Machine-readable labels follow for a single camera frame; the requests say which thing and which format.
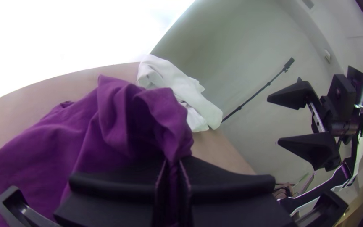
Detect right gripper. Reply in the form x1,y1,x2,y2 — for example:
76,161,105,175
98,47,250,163
267,77,362,172

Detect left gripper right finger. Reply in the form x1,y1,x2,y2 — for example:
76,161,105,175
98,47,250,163
181,156,296,227

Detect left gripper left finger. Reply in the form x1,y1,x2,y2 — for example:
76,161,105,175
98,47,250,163
53,160,167,227

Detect dark t-shirt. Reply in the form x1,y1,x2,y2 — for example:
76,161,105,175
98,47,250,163
0,74,195,227

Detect black stand pole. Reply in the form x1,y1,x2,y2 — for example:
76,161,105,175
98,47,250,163
221,57,295,123

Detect white garment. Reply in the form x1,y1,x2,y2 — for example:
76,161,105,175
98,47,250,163
136,53,224,133

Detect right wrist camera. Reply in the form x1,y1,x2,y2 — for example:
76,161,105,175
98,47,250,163
327,74,358,120

